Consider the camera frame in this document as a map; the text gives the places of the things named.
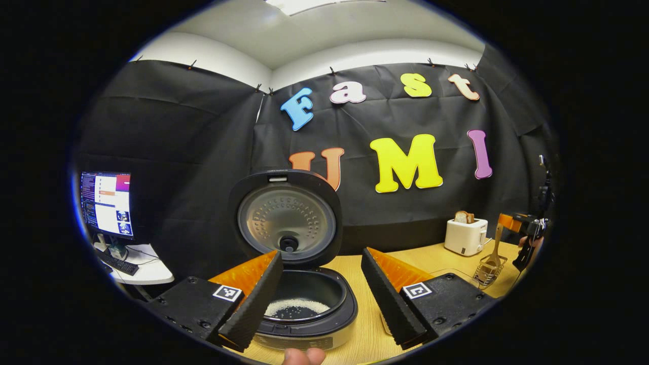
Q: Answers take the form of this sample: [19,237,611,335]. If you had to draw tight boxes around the black keyboard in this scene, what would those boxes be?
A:
[94,248,140,277]

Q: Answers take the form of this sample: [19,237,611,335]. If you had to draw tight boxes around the computer monitor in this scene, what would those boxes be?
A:
[80,171,135,241]

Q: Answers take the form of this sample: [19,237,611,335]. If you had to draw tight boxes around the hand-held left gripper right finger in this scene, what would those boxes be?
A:
[361,247,500,350]

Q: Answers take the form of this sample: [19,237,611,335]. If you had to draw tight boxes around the white toaster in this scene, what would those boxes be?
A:
[445,218,489,257]

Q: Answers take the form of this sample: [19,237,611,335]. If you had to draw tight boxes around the white rice grains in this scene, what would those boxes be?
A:
[265,298,331,320]

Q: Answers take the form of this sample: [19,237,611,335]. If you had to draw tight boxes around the white side table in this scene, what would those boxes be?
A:
[94,243,175,286]

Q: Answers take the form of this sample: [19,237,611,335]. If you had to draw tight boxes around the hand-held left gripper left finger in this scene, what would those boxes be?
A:
[147,249,284,353]

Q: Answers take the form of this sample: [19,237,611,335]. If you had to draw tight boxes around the black silver rice cooker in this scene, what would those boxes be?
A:
[228,169,358,351]

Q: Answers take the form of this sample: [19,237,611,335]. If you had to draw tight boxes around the black backdrop cloth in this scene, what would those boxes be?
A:
[74,46,558,279]

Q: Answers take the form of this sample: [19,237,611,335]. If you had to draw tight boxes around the wooden spoon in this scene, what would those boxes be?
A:
[482,223,505,269]

